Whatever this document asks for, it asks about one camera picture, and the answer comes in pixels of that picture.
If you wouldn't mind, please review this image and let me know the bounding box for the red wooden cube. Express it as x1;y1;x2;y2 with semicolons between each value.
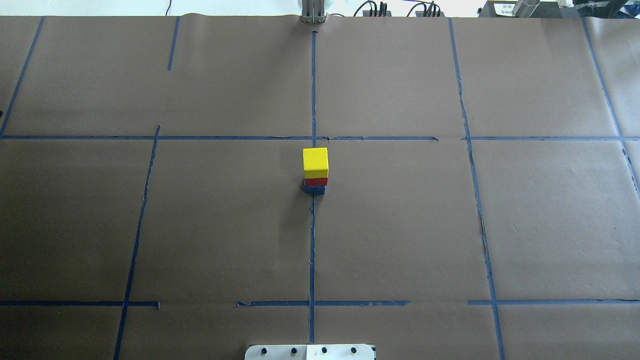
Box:
303;177;329;187

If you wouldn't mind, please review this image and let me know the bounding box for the blue wooden cube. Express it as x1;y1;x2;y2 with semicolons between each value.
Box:
302;186;327;195

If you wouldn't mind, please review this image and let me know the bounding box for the yellow wooden cube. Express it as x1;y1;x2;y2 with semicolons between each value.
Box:
302;147;329;179

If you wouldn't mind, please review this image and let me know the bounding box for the orange black connector box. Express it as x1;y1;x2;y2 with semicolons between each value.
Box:
354;0;391;18

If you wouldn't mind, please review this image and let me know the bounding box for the metal cup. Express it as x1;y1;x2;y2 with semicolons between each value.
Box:
511;0;541;19

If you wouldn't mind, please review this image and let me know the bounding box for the aluminium frame post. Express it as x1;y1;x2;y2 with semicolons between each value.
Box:
299;0;327;24

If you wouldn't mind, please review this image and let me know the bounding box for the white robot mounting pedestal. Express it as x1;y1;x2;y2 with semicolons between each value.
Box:
244;343;377;360

